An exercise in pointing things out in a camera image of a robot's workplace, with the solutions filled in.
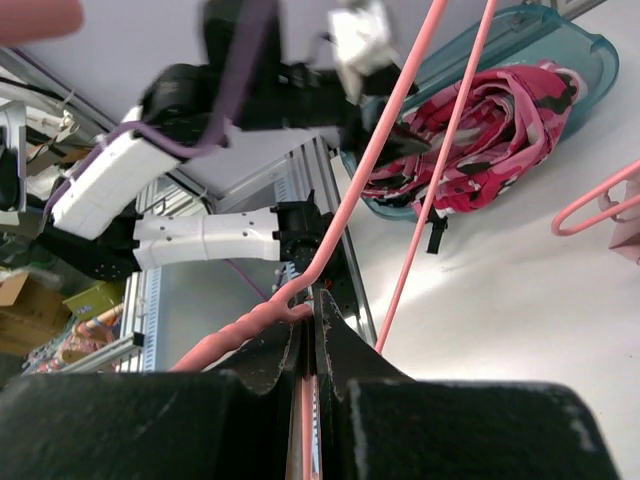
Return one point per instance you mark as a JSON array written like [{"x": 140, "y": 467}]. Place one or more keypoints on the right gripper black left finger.
[{"x": 231, "y": 422}]

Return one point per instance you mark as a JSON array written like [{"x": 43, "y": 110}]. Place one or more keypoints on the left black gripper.
[{"x": 300, "y": 97}]

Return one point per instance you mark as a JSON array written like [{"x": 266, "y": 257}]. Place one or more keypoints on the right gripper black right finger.
[{"x": 378, "y": 423}]

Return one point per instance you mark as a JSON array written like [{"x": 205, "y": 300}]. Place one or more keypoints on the pink patterned trousers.
[{"x": 511, "y": 121}]

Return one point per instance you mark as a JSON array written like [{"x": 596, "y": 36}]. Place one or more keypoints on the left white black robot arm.
[{"x": 115, "y": 214}]

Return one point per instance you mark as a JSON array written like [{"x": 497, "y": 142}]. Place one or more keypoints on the teal plastic bin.
[{"x": 526, "y": 35}]

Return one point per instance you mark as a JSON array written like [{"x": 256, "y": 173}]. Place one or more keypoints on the cardboard boxes background clutter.
[{"x": 50, "y": 331}]

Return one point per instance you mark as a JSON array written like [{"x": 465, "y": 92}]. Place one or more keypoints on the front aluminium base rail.
[{"x": 308, "y": 167}]

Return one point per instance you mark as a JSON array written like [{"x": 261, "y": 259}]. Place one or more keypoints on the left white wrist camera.
[{"x": 362, "y": 42}]

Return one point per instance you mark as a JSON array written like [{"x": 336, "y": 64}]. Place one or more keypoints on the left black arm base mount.
[{"x": 301, "y": 228}]

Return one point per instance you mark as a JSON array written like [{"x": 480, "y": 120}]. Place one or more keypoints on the aluminium frame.
[{"x": 22, "y": 75}]

